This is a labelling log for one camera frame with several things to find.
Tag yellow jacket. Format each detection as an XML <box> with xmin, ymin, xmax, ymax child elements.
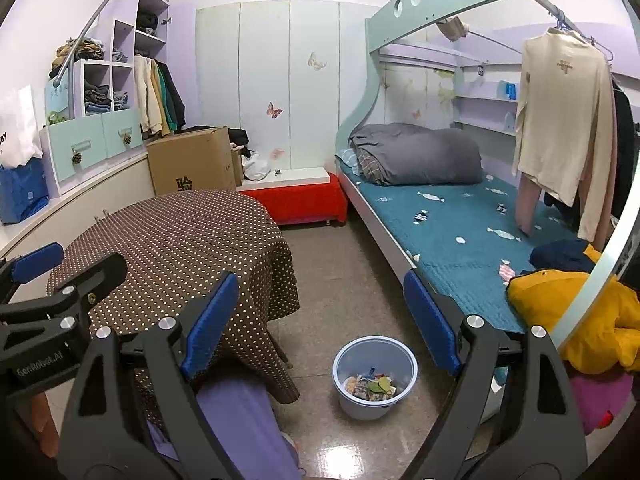
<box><xmin>507</xmin><ymin>245</ymin><xmax>640</xmax><ymax>376</ymax></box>

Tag navy clothing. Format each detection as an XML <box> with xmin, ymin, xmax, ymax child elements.
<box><xmin>530</xmin><ymin>239</ymin><xmax>603</xmax><ymax>274</ymax></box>

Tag black cloth pile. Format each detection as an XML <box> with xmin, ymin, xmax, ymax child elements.
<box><xmin>227</xmin><ymin>127</ymin><xmax>252</xmax><ymax>159</ymax></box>

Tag white shopping bag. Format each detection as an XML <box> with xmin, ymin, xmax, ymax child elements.
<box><xmin>0</xmin><ymin>85</ymin><xmax>44</xmax><ymax>168</ymax></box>

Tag large cardboard box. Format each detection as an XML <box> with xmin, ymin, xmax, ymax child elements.
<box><xmin>146</xmin><ymin>126</ymin><xmax>241</xmax><ymax>196</ymax></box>

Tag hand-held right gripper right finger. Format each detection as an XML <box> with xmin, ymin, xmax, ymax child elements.
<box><xmin>400</xmin><ymin>268</ymin><xmax>590</xmax><ymax>480</ymax></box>

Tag brown polka-dot tablecloth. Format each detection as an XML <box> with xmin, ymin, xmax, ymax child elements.
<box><xmin>46</xmin><ymin>189</ymin><xmax>301</xmax><ymax>431</ymax></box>

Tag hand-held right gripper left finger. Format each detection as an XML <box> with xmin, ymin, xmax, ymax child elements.
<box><xmin>57</xmin><ymin>271</ymin><xmax>241</xmax><ymax>480</ymax></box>

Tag dark hanging garment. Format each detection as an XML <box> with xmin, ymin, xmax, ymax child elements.
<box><xmin>162</xmin><ymin>60</ymin><xmax>186</xmax><ymax>131</ymax></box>

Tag cream hanging sweater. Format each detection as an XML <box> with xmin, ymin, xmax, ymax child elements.
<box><xmin>511</xmin><ymin>26</ymin><xmax>619</xmax><ymax>243</ymax></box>

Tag blue plaid pillow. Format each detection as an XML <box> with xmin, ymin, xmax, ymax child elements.
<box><xmin>335</xmin><ymin>148</ymin><xmax>364</xmax><ymax>177</ymax></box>

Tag white cubby shelf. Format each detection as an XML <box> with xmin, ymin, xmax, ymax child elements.
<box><xmin>45</xmin><ymin>0</ymin><xmax>173</xmax><ymax>127</ymax></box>

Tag metal table leg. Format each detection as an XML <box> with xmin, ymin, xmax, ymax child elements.
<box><xmin>266</xmin><ymin>329</ymin><xmax>294</xmax><ymax>370</ymax></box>

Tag person's left forearm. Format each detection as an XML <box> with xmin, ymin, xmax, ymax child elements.
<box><xmin>30</xmin><ymin>391</ymin><xmax>62</xmax><ymax>457</ymax></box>

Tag pink hanging garment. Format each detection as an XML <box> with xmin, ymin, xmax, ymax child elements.
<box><xmin>515</xmin><ymin>167</ymin><xmax>547</xmax><ymax>237</ymax></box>

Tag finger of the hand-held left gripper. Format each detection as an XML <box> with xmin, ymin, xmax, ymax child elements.
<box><xmin>0</xmin><ymin>242</ymin><xmax>65</xmax><ymax>306</ymax></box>
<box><xmin>0</xmin><ymin>252</ymin><xmax>128</xmax><ymax>341</ymax></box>

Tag bed with teal cover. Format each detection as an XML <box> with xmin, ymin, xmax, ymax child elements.
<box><xmin>335</xmin><ymin>147</ymin><xmax>596</xmax><ymax>336</ymax></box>

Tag cream hanging jacket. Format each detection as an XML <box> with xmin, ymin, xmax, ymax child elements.
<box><xmin>133</xmin><ymin>55</ymin><xmax>162</xmax><ymax>137</ymax></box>

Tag black hanging garment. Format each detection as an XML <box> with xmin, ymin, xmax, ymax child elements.
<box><xmin>611</xmin><ymin>76</ymin><xmax>640</xmax><ymax>221</ymax></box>

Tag metal clothes rod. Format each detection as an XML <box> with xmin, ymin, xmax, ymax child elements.
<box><xmin>524</xmin><ymin>0</ymin><xmax>613</xmax><ymax>58</ymax></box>

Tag pile of mixed wrappers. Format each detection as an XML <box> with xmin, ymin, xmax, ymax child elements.
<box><xmin>344</xmin><ymin>372</ymin><xmax>399</xmax><ymax>404</ymax></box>

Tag green hanging garment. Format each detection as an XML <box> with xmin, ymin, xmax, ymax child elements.
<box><xmin>157</xmin><ymin>60</ymin><xmax>174</xmax><ymax>134</ymax></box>

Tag blue bag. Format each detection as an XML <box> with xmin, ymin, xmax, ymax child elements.
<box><xmin>0</xmin><ymin>157</ymin><xmax>51</xmax><ymax>224</ymax></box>

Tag grey curved metal rail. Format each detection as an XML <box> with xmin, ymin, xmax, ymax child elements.
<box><xmin>52</xmin><ymin>0</ymin><xmax>178</xmax><ymax>86</ymax></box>

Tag white plastic bag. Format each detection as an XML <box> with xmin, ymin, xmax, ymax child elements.
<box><xmin>242</xmin><ymin>152</ymin><xmax>274</xmax><ymax>181</ymax></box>

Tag red bench with white top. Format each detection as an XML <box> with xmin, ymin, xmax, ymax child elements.
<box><xmin>235</xmin><ymin>166</ymin><xmax>349</xmax><ymax>226</ymax></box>

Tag lilac bed shelves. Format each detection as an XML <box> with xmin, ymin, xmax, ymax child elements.
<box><xmin>452</xmin><ymin>76</ymin><xmax>521</xmax><ymax>137</ymax></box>

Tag magenta cloth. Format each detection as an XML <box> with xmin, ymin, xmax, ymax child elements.
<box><xmin>567</xmin><ymin>367</ymin><xmax>636</xmax><ymax>436</ymax></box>

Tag purple chair seat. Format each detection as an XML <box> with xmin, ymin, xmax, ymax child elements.
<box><xmin>145</xmin><ymin>375</ymin><xmax>302</xmax><ymax>480</ymax></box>

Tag white panelled wardrobe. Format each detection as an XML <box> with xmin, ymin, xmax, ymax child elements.
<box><xmin>195</xmin><ymin>0</ymin><xmax>372</xmax><ymax>177</ymax></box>

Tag brown clothes pile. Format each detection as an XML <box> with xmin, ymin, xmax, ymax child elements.
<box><xmin>50</xmin><ymin>38</ymin><xmax>104</xmax><ymax>79</ymax></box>

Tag mint green drawer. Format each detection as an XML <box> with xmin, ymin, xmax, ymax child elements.
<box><xmin>102</xmin><ymin>108</ymin><xmax>145</xmax><ymax>157</ymax></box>
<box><xmin>47</xmin><ymin>120</ymin><xmax>108</xmax><ymax>182</ymax></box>

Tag white plastic bin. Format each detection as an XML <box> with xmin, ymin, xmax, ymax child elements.
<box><xmin>332</xmin><ymin>336</ymin><xmax>418</xmax><ymax>421</ymax></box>

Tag grey duvet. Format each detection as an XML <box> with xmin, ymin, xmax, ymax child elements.
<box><xmin>348</xmin><ymin>122</ymin><xmax>484</xmax><ymax>186</ymax></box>

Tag white curved cabinet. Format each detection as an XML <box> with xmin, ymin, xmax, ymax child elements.
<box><xmin>0</xmin><ymin>152</ymin><xmax>156</xmax><ymax>306</ymax></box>

